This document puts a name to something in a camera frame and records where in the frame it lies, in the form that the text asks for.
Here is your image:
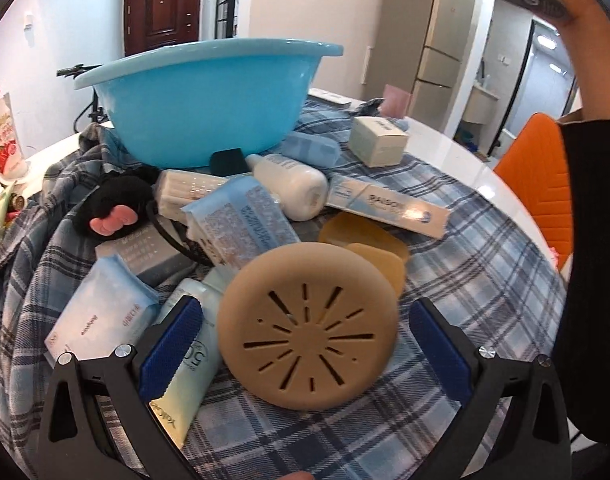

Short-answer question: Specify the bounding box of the pink cup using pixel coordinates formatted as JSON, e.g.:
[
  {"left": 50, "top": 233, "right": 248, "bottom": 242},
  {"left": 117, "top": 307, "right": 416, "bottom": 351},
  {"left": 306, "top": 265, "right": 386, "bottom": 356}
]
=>
[{"left": 382, "top": 85, "right": 411, "bottom": 118}]

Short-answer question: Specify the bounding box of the white sink cabinet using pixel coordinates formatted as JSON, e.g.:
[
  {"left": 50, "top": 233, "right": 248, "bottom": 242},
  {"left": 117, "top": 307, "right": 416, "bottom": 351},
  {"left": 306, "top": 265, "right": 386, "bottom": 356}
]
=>
[{"left": 460, "top": 85, "right": 500, "bottom": 126}]

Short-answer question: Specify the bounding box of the beige refrigerator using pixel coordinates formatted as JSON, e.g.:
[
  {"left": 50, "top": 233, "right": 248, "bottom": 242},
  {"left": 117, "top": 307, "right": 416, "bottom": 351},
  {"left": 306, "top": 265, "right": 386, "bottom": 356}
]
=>
[{"left": 385, "top": 0, "right": 496, "bottom": 133}]

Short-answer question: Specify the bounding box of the grey printed pack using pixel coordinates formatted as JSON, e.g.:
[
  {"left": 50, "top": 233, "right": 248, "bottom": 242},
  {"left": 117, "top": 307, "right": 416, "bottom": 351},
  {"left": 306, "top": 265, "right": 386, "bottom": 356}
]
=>
[{"left": 95, "top": 225, "right": 196, "bottom": 286}]

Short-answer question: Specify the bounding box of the black bicycle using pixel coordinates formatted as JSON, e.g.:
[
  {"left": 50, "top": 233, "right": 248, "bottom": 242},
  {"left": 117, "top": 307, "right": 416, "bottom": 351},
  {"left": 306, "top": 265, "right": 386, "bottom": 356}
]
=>
[{"left": 56, "top": 62, "right": 111, "bottom": 133}]

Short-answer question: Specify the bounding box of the pile of snack packets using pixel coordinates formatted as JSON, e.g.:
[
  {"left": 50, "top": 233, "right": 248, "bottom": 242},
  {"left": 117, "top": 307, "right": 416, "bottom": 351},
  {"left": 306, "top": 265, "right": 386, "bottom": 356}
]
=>
[{"left": 0, "top": 167, "right": 31, "bottom": 256}]

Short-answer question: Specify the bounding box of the white cotton swab pack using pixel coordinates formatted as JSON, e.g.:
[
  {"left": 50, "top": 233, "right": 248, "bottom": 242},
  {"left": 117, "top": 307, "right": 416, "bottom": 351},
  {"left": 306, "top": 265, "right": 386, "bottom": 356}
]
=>
[{"left": 152, "top": 170, "right": 231, "bottom": 221}]

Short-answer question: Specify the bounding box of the black plush headband pink bow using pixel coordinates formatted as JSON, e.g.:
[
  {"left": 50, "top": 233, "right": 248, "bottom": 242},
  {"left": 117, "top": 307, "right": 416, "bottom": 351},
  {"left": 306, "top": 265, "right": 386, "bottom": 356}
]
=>
[{"left": 68, "top": 167, "right": 211, "bottom": 266}]

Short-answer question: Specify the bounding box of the white green tube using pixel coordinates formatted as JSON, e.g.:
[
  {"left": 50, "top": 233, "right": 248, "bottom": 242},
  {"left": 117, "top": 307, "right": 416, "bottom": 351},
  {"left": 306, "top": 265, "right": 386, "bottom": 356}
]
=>
[{"left": 148, "top": 277, "right": 226, "bottom": 448}]

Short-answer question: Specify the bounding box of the small black box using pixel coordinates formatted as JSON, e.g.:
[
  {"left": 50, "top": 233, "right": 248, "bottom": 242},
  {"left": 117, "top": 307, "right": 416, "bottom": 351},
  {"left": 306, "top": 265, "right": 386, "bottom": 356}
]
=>
[{"left": 209, "top": 147, "right": 249, "bottom": 177}]

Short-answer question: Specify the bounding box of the person's right forearm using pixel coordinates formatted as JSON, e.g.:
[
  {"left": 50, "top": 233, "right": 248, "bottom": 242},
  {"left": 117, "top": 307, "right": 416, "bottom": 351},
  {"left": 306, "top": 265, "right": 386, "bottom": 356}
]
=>
[{"left": 555, "top": 10, "right": 610, "bottom": 446}]

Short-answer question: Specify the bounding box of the red and white snack bag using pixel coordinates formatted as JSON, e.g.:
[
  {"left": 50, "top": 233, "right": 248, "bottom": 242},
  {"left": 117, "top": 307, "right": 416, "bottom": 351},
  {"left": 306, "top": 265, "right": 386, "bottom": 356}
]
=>
[{"left": 0, "top": 85, "right": 26, "bottom": 176}]

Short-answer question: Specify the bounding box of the round beige slotted lid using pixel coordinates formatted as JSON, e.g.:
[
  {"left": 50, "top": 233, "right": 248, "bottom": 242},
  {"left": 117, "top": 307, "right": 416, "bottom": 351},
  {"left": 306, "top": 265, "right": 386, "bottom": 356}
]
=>
[{"left": 216, "top": 242, "right": 401, "bottom": 413}]

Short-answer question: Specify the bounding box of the white plastic bottle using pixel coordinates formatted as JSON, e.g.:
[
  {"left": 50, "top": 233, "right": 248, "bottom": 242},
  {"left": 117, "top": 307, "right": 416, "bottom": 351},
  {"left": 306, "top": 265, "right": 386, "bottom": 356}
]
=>
[{"left": 245, "top": 152, "right": 331, "bottom": 222}]

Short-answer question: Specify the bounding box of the white flat case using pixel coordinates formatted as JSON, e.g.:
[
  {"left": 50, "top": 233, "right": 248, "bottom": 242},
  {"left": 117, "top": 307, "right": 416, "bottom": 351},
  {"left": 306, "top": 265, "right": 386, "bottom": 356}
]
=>
[{"left": 307, "top": 87, "right": 353, "bottom": 107}]

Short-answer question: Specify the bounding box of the blue plastic basin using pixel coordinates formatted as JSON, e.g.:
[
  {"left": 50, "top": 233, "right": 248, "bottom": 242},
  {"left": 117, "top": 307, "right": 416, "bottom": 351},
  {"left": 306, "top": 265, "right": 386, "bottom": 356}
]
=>
[{"left": 74, "top": 37, "right": 345, "bottom": 170}]

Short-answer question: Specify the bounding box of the blue white tissue pack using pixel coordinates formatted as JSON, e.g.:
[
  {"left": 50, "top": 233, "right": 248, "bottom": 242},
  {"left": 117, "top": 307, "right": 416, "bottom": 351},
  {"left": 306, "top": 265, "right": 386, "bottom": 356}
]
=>
[{"left": 44, "top": 254, "right": 161, "bottom": 366}]

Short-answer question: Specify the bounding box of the amber soap dish piece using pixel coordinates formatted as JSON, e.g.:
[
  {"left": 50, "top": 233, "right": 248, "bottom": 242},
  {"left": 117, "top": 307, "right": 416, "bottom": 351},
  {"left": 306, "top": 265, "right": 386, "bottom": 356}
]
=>
[
  {"left": 317, "top": 211, "right": 411, "bottom": 261},
  {"left": 345, "top": 242, "right": 410, "bottom": 301}
]

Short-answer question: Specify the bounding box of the dark red entrance door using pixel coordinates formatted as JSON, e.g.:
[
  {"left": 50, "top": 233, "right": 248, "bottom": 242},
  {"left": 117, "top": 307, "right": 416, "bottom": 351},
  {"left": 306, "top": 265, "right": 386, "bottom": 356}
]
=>
[{"left": 124, "top": 0, "right": 206, "bottom": 57}]

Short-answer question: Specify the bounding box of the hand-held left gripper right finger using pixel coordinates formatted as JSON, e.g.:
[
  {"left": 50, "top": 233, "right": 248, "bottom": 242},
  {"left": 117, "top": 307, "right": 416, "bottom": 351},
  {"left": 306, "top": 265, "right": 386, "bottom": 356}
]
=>
[{"left": 409, "top": 297, "right": 572, "bottom": 480}]

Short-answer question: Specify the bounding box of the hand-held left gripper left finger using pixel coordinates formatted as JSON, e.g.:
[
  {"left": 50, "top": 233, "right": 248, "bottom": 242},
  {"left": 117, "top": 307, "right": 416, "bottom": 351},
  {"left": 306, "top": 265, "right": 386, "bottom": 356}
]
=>
[{"left": 38, "top": 296, "right": 203, "bottom": 480}]

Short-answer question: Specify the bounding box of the cream white square box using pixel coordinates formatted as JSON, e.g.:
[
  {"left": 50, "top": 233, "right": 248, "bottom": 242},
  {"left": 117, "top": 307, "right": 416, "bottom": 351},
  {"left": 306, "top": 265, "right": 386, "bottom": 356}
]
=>
[{"left": 347, "top": 116, "right": 411, "bottom": 168}]

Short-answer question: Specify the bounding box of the blue plaid cloth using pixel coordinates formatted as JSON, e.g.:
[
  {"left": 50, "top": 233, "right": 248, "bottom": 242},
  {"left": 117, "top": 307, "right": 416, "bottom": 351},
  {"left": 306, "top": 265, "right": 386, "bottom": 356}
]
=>
[{"left": 0, "top": 97, "right": 568, "bottom": 480}]

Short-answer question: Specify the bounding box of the orange chair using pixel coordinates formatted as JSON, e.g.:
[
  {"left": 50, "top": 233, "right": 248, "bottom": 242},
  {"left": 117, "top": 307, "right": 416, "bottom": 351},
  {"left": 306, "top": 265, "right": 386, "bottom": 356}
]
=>
[{"left": 494, "top": 112, "right": 576, "bottom": 271}]

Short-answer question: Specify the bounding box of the white blue toothpaste box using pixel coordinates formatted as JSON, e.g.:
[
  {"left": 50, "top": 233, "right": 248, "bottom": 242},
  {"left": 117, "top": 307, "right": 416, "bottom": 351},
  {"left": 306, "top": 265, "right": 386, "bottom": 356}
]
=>
[{"left": 326, "top": 174, "right": 451, "bottom": 239}]

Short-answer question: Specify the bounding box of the blue printed wipes pack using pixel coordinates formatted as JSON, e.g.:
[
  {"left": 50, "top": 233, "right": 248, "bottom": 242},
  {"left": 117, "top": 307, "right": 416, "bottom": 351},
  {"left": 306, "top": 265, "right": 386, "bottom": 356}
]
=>
[{"left": 180, "top": 175, "right": 302, "bottom": 268}]

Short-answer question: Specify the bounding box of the light blue tissue pack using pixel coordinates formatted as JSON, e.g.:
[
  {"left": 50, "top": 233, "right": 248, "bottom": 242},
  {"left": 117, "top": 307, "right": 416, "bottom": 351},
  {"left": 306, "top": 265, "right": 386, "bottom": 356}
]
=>
[{"left": 275, "top": 131, "right": 342, "bottom": 168}]

